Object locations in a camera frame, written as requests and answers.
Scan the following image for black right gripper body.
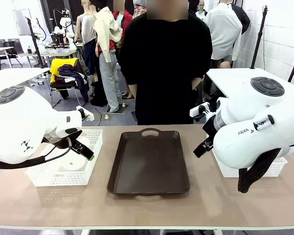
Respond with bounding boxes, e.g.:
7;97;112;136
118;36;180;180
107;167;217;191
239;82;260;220
202;115;220;138

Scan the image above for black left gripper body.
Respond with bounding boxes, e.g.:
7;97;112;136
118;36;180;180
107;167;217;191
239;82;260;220
43;136;75;150

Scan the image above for person's right forearm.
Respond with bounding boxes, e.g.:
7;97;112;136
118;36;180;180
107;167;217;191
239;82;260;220
126;83;138;99

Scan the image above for white perforated plastic basket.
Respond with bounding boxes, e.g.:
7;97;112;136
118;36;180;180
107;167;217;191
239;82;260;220
26;129;103;187
212;149;288;178

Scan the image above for white side table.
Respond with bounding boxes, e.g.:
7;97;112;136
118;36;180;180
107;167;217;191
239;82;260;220
0;67;51;98
207;68;294;98

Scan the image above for dark brown plastic tray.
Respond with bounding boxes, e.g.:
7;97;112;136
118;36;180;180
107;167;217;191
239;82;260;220
107;127;191;196

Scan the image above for black metal chair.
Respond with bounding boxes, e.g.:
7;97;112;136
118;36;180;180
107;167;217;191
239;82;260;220
49;80;89;110

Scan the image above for purple garment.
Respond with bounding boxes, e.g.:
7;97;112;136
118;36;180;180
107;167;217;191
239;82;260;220
57;64;89;103

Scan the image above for person in black shirt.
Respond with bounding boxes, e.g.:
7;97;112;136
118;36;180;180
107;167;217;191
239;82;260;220
118;0;213;126

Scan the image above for yellow garment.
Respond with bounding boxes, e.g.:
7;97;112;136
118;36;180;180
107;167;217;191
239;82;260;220
49;58;79;83

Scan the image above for cluttered background desk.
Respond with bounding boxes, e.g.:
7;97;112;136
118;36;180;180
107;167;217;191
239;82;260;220
16;47;78;68

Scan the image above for mannequin in white shirt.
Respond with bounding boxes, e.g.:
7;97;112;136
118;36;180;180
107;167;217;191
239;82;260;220
204;0;243;69

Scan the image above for black tripod stand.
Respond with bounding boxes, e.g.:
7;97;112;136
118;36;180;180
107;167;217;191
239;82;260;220
250;5;270;69
25;16;49;69

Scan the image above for black office chair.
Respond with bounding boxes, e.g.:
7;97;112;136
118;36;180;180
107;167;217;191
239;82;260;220
0;39;24;69

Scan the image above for mannequin in white blouse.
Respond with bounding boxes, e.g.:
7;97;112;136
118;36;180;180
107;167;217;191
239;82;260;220
195;0;208;22

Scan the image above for mannequin in black jacket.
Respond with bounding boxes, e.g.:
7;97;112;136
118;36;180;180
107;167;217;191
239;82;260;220
231;2;251;35

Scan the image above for mannequin in white tank top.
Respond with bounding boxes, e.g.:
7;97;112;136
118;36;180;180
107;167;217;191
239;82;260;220
74;0;98;97

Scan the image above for grey whiteboard panel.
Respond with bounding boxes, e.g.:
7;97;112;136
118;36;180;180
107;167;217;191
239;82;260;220
11;8;32;36

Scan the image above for person in red shirt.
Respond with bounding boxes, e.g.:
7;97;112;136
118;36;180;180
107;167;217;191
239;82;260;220
112;0;133;44

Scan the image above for mannequin in plaid shirt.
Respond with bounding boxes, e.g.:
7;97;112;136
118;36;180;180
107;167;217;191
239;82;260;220
133;0;147;18

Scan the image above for thin left gripper cable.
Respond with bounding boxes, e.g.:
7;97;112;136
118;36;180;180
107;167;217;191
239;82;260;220
43;136;73;163

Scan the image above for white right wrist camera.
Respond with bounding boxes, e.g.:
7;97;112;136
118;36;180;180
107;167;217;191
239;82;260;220
190;102;211;118

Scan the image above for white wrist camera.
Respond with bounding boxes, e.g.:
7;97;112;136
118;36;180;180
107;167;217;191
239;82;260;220
75;105;95;122
190;102;211;118

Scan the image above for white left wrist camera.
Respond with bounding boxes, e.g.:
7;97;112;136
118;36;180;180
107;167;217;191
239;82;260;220
75;105;95;122

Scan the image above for black left arm cable sleeve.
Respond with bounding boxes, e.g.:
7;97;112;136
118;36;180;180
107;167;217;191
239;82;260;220
0;144;73;169

